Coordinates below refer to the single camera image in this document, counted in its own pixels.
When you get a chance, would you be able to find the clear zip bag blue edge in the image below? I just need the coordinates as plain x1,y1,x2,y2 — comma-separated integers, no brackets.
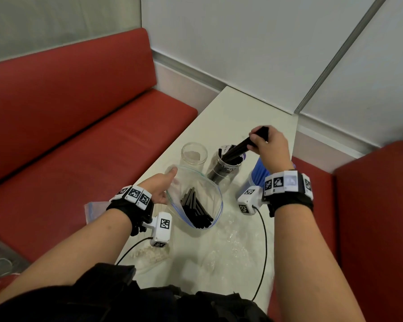
164,164,224,230

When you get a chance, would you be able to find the person's right hand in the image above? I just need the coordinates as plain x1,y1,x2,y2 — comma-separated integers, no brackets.
247,125,295,175

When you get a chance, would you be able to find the person's right forearm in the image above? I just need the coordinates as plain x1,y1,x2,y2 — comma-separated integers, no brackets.
274,202,367,322

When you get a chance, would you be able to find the bundle of long black straws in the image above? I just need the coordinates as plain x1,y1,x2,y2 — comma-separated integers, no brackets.
221,126,270,163

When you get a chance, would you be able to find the short red bench sofa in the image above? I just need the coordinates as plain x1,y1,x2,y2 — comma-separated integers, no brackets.
268,141,403,322

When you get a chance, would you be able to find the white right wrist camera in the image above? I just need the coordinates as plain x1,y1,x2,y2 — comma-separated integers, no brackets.
237,186,268,216

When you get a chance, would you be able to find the crumpled clear plastic wrap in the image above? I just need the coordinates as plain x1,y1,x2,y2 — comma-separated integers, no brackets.
200,211,277,287

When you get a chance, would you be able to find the clear bag of white pieces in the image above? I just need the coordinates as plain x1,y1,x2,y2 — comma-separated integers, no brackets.
127,244,171,269

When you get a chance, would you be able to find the long red bench sofa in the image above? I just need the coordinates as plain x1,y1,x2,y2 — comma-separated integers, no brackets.
0,28,199,263

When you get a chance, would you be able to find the black wristband with markers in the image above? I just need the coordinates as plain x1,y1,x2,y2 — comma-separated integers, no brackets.
262,170,314,218
106,185,154,237

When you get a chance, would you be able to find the clear plastic cup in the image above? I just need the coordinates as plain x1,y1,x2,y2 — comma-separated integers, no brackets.
206,145,246,189

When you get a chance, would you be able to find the black camera cable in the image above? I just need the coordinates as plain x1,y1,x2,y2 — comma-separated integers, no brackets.
251,206,269,302
116,237,154,266

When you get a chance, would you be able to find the person's left hand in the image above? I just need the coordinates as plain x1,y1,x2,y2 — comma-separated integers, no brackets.
138,167,178,205

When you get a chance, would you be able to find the black right wristband with markers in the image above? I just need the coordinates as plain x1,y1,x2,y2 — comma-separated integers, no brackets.
262,170,314,218

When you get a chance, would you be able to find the black left camera cable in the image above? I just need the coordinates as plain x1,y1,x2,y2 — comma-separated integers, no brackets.
116,237,154,266

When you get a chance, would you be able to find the black right camera cable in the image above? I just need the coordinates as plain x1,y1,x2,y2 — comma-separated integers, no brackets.
251,206,269,302

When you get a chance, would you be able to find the person's black clothing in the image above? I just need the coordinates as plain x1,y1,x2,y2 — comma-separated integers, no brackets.
0,263,273,322

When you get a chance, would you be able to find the bundle of short black straws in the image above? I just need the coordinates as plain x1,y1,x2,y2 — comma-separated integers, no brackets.
180,187,214,229

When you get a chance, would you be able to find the person's left forearm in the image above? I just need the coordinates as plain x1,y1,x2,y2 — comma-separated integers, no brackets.
0,208,133,312

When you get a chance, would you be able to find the black left wristband with markers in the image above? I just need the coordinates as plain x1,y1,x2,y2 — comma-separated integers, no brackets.
106,185,154,237

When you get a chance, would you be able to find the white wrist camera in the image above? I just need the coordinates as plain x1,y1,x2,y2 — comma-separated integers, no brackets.
237,186,268,216
143,212,173,248

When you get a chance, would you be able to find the flat empty clear zip bag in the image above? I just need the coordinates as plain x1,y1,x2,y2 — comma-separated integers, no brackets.
84,201,112,226

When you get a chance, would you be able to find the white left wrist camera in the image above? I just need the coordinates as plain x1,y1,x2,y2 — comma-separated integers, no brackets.
143,212,173,248

